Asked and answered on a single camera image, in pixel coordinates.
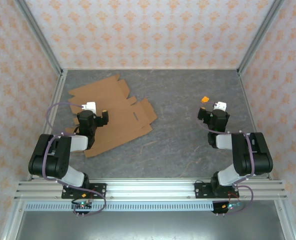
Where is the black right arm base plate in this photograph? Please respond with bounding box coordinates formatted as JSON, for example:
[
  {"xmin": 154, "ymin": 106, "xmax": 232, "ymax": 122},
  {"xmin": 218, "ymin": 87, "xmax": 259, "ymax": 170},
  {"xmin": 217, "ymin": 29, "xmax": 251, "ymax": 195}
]
[{"xmin": 194, "ymin": 181, "xmax": 241, "ymax": 200}]

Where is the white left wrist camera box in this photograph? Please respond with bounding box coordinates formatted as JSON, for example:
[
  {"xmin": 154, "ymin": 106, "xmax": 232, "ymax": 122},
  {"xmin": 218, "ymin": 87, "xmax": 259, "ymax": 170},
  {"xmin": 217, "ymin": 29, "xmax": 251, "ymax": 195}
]
[{"xmin": 82, "ymin": 101, "xmax": 98, "ymax": 113}]

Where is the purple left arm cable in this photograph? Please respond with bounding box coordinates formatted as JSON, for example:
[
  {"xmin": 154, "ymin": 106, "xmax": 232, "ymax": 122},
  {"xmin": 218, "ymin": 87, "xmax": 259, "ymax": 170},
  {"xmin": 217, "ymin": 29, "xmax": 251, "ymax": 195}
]
[{"xmin": 41, "ymin": 101, "xmax": 107, "ymax": 217}]

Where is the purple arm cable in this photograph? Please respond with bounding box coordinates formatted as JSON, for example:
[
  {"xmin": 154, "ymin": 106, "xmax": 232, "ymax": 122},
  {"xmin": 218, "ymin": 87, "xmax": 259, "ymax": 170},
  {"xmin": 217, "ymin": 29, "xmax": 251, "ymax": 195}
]
[
  {"xmin": 41, "ymin": 101, "xmax": 107, "ymax": 217},
  {"xmin": 196, "ymin": 101, "xmax": 256, "ymax": 216}
]

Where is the aluminium mounting rail beam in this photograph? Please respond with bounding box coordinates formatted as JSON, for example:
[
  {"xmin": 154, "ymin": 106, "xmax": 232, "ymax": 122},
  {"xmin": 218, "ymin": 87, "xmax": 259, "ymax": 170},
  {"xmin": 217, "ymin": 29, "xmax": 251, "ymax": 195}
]
[{"xmin": 14, "ymin": 178, "xmax": 287, "ymax": 201}]

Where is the grey slotted cable duct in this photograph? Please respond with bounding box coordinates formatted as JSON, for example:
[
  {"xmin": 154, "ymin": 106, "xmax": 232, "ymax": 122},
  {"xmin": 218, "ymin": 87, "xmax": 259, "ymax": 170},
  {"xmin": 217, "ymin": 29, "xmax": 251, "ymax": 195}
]
[{"xmin": 25, "ymin": 201, "xmax": 244, "ymax": 212}]

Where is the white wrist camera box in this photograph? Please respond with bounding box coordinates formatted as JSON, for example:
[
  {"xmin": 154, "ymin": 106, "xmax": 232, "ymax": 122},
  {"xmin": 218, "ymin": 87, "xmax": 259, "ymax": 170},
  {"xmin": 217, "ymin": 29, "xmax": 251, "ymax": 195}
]
[
  {"xmin": 82, "ymin": 101, "xmax": 98, "ymax": 113},
  {"xmin": 214, "ymin": 101, "xmax": 228, "ymax": 112}
]

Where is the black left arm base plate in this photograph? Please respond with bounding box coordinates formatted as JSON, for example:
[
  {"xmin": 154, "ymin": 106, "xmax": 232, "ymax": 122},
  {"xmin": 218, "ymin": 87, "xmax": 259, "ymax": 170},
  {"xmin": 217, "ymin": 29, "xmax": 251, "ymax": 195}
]
[{"xmin": 61, "ymin": 183, "xmax": 107, "ymax": 200}]

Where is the grey metal shelf plate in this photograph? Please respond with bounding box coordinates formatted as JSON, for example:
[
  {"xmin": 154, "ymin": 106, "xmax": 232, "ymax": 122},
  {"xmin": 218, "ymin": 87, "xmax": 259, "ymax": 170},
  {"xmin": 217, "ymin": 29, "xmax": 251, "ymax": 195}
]
[{"xmin": 2, "ymin": 209, "xmax": 296, "ymax": 240}]

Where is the brown cardboard box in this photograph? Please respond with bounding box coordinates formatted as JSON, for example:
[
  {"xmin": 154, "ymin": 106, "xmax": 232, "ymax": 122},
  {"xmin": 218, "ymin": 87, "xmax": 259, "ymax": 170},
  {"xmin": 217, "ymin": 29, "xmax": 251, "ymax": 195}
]
[{"xmin": 65, "ymin": 74, "xmax": 158, "ymax": 159}]

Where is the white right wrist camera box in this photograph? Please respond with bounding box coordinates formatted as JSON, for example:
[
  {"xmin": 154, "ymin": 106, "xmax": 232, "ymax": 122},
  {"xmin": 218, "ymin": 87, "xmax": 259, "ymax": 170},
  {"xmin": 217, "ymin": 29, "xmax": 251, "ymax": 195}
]
[{"xmin": 214, "ymin": 101, "xmax": 228, "ymax": 112}]

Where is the aluminium frame post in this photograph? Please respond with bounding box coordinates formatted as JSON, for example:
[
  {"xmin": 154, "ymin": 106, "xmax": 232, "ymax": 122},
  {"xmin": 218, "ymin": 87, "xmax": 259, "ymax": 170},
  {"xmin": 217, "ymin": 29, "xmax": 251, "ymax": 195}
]
[
  {"xmin": 237, "ymin": 0, "xmax": 286, "ymax": 76},
  {"xmin": 14, "ymin": 0, "xmax": 65, "ymax": 76}
]

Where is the aluminium table side rail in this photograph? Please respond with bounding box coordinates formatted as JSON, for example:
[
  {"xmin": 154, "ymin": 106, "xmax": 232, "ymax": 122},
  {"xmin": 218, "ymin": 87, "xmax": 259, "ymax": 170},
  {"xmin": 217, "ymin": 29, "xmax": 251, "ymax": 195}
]
[
  {"xmin": 26, "ymin": 69, "xmax": 69, "ymax": 181},
  {"xmin": 237, "ymin": 69, "xmax": 273, "ymax": 181}
]

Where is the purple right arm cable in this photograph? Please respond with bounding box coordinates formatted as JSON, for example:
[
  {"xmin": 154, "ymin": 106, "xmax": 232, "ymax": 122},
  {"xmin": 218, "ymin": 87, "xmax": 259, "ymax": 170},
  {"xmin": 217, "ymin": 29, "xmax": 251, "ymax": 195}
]
[{"xmin": 196, "ymin": 101, "xmax": 256, "ymax": 216}]

